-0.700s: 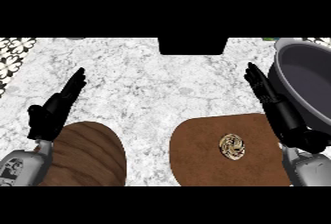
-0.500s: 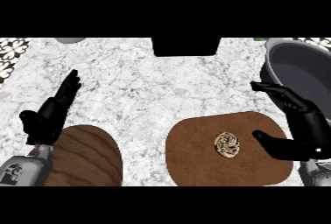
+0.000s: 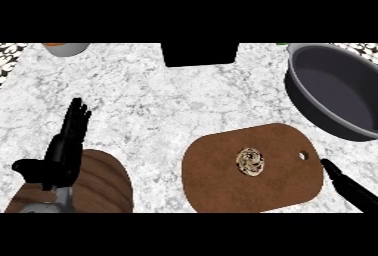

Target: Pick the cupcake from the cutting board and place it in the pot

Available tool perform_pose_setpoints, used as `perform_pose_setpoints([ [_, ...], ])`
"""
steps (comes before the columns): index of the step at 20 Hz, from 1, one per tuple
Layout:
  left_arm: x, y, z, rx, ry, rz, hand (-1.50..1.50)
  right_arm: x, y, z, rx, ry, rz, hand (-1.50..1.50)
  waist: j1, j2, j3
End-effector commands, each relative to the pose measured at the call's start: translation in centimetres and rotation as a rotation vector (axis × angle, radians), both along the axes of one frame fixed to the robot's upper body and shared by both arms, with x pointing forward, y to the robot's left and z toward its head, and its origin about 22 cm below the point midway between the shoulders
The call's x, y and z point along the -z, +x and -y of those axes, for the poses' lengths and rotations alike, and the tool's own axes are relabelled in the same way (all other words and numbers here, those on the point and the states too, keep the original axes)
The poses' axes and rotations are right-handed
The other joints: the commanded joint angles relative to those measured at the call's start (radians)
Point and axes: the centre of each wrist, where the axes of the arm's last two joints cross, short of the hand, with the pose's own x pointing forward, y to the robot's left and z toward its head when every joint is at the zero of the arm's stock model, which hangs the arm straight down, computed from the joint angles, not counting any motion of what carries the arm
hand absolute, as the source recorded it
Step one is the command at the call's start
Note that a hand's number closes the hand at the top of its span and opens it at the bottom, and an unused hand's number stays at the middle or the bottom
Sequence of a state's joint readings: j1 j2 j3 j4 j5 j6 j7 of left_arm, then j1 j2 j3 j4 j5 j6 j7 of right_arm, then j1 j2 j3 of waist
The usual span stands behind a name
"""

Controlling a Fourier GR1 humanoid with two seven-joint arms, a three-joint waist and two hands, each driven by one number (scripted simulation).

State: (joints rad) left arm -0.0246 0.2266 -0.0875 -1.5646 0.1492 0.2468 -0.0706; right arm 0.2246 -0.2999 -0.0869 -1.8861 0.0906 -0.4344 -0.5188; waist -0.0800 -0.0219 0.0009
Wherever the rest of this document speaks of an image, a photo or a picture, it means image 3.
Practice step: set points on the beige speckled cupcake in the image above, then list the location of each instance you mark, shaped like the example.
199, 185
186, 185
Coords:
249, 161

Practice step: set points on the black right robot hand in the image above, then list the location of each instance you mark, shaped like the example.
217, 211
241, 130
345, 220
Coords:
351, 190

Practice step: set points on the black box appliance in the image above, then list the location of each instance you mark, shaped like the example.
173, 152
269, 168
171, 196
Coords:
199, 53

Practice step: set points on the dark grey pot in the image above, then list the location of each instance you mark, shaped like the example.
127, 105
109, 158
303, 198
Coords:
334, 90

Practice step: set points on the brown wooden cutting board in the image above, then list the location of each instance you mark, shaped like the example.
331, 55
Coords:
248, 173

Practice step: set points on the brown wooden round board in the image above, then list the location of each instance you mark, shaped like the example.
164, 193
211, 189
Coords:
100, 186

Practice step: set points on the small green object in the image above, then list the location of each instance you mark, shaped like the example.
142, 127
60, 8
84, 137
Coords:
280, 44

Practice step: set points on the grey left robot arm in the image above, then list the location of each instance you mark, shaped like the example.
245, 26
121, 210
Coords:
52, 201

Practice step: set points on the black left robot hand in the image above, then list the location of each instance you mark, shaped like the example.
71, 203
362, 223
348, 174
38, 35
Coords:
62, 156

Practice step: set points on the grey bowl with orange content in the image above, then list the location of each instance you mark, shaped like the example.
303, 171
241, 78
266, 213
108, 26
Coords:
65, 49

